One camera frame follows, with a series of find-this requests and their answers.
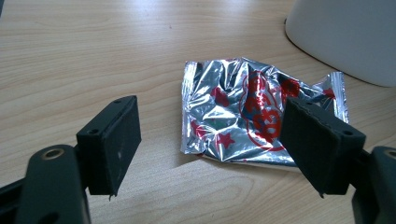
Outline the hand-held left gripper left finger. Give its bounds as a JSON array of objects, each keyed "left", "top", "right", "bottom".
[{"left": 76, "top": 94, "right": 143, "bottom": 202}]

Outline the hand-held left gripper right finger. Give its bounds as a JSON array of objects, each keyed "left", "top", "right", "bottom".
[{"left": 278, "top": 96, "right": 367, "bottom": 199}]

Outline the silver foil snack wrapper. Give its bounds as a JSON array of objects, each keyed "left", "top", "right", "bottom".
[{"left": 180, "top": 57, "right": 350, "bottom": 171}]

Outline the white plastic bin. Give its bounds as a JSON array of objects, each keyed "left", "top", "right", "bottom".
[{"left": 285, "top": 0, "right": 396, "bottom": 88}]

